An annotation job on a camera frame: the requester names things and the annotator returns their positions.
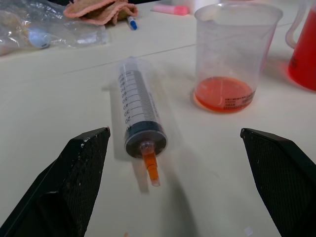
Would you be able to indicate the pink rectangular object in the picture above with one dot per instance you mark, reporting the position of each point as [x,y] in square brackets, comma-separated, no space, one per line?
[171,9]

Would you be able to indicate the jug with red liquid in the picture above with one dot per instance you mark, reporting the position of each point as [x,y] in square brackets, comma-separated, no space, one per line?
[304,47]

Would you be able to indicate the clear beaker with orange liquid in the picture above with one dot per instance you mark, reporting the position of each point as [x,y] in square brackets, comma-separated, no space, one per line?
[229,56]

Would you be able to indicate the white round object blue label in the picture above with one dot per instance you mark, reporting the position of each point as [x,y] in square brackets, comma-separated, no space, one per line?
[39,38]

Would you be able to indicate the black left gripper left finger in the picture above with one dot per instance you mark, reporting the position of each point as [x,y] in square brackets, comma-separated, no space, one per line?
[66,182]

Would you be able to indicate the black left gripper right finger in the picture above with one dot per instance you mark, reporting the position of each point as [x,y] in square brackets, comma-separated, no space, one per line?
[284,182]

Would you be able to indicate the blue capped marker pen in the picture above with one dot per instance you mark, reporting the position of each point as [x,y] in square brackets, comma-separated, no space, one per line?
[132,23]

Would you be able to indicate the large clear plastic syringe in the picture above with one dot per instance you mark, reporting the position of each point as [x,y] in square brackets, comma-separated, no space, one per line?
[139,108]

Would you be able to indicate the clear plastic bag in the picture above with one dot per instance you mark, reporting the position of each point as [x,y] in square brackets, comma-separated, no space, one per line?
[49,27]

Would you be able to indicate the pink folded cloth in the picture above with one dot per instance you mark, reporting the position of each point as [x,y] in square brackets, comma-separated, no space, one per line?
[103,11]

